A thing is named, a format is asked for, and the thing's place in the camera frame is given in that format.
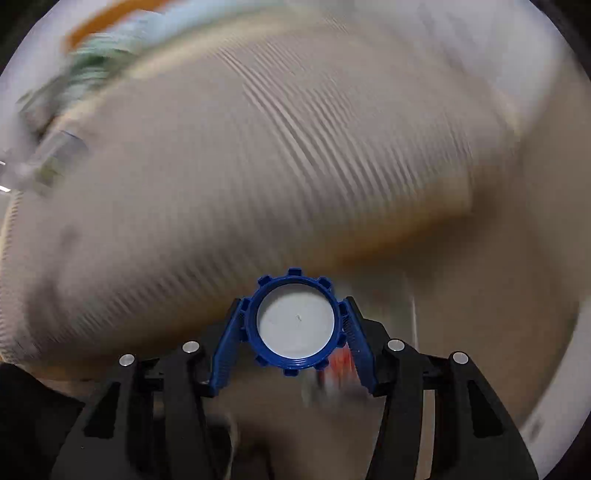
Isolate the green fuzzy blanket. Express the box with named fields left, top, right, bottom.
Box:
left=17, top=27, right=155, bottom=121

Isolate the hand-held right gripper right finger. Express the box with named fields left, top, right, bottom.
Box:
left=338, top=296, right=539, bottom=480

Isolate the clear plastic bottle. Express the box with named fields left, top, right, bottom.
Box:
left=16, top=129, right=89, bottom=197

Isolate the brown checkered blanket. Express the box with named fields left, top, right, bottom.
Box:
left=0, top=14, right=525, bottom=370

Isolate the red snack wrapper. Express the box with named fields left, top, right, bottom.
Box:
left=318, top=348, right=362, bottom=394

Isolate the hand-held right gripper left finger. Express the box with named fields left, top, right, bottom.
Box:
left=51, top=298, right=253, bottom=480

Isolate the wooden headboard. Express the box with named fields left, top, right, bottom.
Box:
left=68, top=0, right=168, bottom=48

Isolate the blue bottle cap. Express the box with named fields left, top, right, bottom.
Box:
left=243, top=267, right=348, bottom=377

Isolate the light blue pillow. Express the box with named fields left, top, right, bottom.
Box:
left=139, top=0, right=282, bottom=33

